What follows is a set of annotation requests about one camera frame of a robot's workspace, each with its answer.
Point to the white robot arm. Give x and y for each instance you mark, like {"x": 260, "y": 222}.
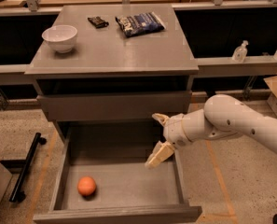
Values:
{"x": 222, "y": 117}

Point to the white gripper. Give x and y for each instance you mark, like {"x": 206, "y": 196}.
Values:
{"x": 173, "y": 130}

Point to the closed grey top drawer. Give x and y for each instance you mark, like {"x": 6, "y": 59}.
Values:
{"x": 114, "y": 106}

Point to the grey drawer cabinet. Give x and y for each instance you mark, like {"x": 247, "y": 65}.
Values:
{"x": 109, "y": 47}

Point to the black metal bar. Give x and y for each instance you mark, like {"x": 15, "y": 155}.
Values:
{"x": 17, "y": 194}

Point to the blue chip bag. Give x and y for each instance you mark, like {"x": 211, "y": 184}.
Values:
{"x": 140, "y": 24}

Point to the clear sanitizer pump bottle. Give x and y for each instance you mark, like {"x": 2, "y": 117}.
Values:
{"x": 240, "y": 52}

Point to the white ceramic bowl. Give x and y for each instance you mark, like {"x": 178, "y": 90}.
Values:
{"x": 60, "y": 38}

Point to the small dark snack packet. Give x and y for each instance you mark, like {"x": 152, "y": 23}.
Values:
{"x": 98, "y": 22}

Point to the grey metal rail shelf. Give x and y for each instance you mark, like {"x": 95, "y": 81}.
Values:
{"x": 18, "y": 74}

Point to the orange fruit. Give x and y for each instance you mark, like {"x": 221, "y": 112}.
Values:
{"x": 86, "y": 186}

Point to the open grey middle drawer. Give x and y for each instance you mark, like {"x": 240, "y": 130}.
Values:
{"x": 114, "y": 155}

